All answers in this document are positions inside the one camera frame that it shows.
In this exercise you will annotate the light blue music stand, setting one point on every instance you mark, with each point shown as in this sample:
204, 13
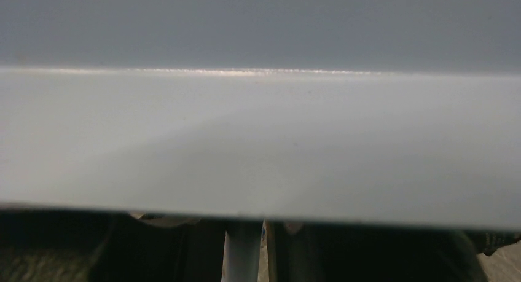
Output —
176, 146

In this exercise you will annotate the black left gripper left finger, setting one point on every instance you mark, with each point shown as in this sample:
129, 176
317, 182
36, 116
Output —
50, 245

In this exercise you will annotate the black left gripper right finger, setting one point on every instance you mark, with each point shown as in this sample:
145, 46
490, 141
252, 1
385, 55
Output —
324, 252

